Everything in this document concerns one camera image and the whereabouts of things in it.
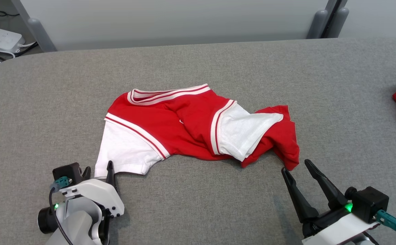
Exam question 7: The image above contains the grey single partition post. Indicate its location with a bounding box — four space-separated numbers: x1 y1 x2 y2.
11 0 57 52

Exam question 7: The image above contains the red jersey with navy lettering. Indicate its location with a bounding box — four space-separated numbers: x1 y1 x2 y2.
94 83 300 179

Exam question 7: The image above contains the black thick cable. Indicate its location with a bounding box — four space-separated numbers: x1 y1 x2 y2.
14 43 39 58

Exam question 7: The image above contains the left cable with teal connector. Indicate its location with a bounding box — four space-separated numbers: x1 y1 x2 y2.
48 176 74 245

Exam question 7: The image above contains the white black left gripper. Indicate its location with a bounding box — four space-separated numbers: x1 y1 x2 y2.
37 161 125 235

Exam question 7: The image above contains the grey fabric upholstered surface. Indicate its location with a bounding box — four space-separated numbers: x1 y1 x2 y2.
0 37 396 245

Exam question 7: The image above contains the white socket power strip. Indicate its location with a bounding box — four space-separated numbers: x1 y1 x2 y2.
0 27 26 53

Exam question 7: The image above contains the cable with teal connector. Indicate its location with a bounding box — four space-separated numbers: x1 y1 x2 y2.
375 209 396 243
48 176 74 245

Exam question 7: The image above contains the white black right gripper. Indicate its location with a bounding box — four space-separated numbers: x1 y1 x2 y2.
281 159 381 245

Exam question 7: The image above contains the right cable with teal connector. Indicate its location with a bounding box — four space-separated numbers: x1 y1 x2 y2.
375 209 396 243

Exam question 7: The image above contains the grey paired partition post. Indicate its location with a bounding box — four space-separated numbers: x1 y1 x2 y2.
322 0 350 38
306 0 338 39

